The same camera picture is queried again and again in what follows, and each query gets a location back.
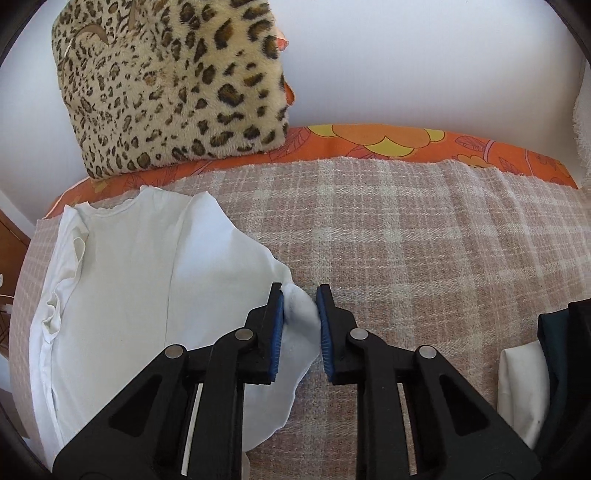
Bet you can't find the white cloth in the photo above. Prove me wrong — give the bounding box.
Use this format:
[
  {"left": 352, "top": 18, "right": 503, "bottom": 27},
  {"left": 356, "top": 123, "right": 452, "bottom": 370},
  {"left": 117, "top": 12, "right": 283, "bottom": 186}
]
[{"left": 498, "top": 340, "right": 551, "bottom": 450}]

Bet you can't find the leopard print pillow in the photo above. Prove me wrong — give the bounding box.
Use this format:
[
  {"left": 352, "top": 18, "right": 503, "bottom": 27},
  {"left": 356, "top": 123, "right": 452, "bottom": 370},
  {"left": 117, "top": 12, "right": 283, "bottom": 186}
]
[{"left": 51, "top": 0, "right": 291, "bottom": 181}]

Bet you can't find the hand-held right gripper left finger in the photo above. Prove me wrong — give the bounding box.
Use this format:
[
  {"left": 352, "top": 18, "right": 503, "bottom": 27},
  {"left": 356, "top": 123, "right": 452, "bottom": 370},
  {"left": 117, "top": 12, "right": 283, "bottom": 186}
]
[{"left": 52, "top": 281, "right": 284, "bottom": 480}]

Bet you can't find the orange floral bedsheet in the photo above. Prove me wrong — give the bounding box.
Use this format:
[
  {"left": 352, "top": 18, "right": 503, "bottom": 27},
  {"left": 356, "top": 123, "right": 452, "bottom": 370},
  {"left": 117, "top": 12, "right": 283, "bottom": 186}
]
[{"left": 44, "top": 124, "right": 580, "bottom": 219}]

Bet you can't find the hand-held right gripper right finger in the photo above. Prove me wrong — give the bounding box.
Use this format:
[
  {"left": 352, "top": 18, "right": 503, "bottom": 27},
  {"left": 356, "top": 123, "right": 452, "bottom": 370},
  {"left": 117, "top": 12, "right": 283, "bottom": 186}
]
[{"left": 315, "top": 284, "right": 542, "bottom": 480}]

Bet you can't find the pink plaid blanket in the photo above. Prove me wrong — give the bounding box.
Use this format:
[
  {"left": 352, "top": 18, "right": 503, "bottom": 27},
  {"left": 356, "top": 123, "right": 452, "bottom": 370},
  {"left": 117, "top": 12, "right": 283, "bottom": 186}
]
[{"left": 9, "top": 157, "right": 591, "bottom": 480}]

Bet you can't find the white shirt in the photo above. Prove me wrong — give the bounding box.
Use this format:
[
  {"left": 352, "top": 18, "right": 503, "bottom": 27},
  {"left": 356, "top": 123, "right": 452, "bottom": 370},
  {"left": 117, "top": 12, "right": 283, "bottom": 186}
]
[{"left": 28, "top": 187, "right": 321, "bottom": 467}]

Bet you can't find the wooden cabinet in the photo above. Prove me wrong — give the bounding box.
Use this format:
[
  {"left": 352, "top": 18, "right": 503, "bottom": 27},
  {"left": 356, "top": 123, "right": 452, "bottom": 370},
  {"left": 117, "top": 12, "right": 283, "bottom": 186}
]
[{"left": 0, "top": 208, "right": 32, "bottom": 356}]

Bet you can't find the white towel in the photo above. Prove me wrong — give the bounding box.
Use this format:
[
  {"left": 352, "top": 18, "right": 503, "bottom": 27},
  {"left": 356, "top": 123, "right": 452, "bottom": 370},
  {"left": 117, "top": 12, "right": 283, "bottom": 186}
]
[{"left": 573, "top": 60, "right": 591, "bottom": 160}]

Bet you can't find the orange pillow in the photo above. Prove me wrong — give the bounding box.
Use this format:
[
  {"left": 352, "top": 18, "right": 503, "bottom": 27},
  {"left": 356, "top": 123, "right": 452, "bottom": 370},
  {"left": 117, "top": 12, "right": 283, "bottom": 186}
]
[{"left": 276, "top": 32, "right": 296, "bottom": 108}]

